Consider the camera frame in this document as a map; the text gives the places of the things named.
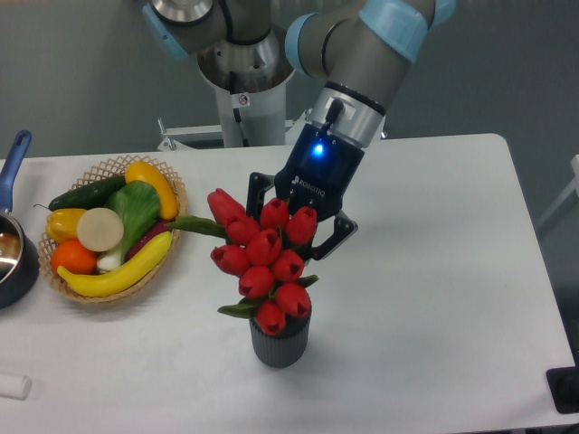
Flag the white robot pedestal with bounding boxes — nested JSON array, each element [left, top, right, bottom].
[[156, 79, 323, 152]]

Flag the green cucumber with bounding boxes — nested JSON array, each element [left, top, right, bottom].
[[35, 175, 126, 212]]

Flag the beige round disc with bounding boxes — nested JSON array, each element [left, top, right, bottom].
[[76, 208, 124, 252]]

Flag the black device table corner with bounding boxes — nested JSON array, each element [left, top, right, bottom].
[[546, 366, 578, 414]]

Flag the yellow squash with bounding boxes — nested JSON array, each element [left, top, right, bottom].
[[125, 161, 178, 221]]

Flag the purple eggplant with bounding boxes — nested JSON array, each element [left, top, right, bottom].
[[126, 220, 171, 260]]

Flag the orange fruit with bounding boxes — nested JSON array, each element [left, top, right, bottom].
[[51, 240, 97, 275]]

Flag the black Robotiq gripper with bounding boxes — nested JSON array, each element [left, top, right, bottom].
[[245, 124, 365, 261]]

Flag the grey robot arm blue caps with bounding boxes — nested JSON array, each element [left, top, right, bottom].
[[143, 1, 455, 260]]

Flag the dark pot blue handle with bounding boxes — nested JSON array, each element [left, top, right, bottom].
[[1, 130, 40, 309]]

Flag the green bok choy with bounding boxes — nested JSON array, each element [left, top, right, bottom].
[[97, 181, 160, 273]]

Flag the white cylinder object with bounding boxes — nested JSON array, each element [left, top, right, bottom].
[[0, 372, 33, 401]]

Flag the red tulip bouquet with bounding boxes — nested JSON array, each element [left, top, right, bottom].
[[166, 189, 318, 337]]

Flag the yellow banana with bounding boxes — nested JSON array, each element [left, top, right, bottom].
[[57, 231, 173, 297]]

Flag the yellow bell pepper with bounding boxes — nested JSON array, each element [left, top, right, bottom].
[[45, 208, 87, 243]]

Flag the dark grey ribbed vase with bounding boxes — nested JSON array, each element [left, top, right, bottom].
[[250, 314, 311, 368]]

